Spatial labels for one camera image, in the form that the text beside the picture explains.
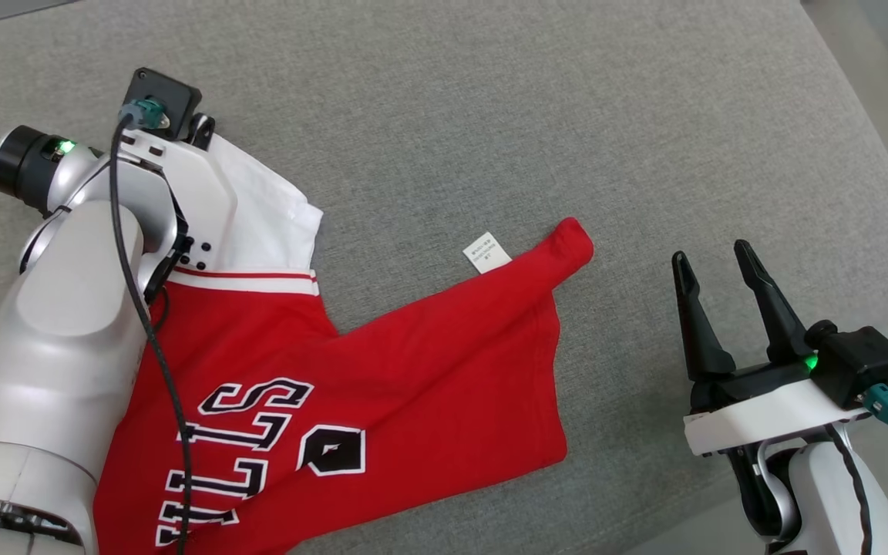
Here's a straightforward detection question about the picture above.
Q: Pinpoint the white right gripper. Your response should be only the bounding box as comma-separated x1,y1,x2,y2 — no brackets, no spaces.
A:
672,240,869,457

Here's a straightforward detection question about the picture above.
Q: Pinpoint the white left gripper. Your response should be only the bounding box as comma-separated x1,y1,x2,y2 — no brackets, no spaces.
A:
116,127,239,273

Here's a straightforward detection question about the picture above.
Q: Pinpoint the red white basketball jersey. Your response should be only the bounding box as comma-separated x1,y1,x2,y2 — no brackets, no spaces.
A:
93,139,595,555

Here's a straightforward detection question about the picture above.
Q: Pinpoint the left camera cable teal plug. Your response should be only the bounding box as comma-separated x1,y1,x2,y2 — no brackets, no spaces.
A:
108,99,195,555

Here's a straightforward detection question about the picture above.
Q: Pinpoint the thin black right gripper cable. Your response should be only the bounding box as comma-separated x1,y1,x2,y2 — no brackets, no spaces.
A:
826,425,873,555

